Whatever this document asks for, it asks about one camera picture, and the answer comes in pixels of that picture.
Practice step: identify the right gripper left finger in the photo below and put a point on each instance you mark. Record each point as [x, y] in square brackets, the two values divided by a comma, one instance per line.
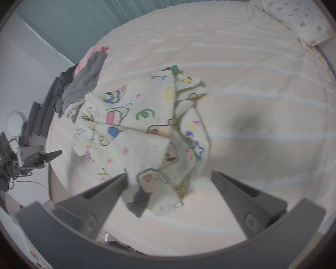
[92, 209]

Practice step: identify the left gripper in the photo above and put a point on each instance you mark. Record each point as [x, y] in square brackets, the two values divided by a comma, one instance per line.
[30, 155]

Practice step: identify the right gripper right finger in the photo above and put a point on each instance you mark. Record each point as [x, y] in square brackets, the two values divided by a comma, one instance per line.
[252, 206]

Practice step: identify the white printed pyjama top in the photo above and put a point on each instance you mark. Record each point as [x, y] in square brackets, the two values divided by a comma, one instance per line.
[142, 127]

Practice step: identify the round ceiling lamp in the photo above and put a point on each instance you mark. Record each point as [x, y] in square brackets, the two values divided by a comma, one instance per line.
[15, 123]

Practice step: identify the dark grey garment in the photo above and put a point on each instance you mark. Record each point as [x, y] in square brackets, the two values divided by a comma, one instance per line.
[58, 105]

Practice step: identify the black garment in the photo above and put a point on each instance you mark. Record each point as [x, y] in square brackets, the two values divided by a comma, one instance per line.
[65, 77]

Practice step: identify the pink garment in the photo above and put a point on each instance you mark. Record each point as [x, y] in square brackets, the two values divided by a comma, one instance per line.
[85, 57]

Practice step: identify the bed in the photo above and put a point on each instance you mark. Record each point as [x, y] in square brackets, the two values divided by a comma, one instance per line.
[254, 94]

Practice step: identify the blue-green curtain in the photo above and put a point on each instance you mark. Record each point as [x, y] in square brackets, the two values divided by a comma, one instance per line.
[86, 15]

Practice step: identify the white printed pillow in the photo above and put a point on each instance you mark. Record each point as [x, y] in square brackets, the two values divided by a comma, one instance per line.
[296, 15]

